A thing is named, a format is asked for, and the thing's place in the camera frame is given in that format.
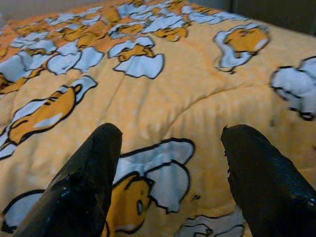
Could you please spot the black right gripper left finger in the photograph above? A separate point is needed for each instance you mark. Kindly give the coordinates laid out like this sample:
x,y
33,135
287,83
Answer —
x,y
81,187

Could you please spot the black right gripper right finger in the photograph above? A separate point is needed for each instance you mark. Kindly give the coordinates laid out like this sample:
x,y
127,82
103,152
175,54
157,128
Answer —
x,y
266,187

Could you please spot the yellow cartoon egg blanket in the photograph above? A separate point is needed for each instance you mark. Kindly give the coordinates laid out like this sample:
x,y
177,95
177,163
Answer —
x,y
172,93

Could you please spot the dark wardrobe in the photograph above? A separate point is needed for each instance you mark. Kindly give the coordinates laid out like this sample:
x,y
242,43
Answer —
x,y
271,12

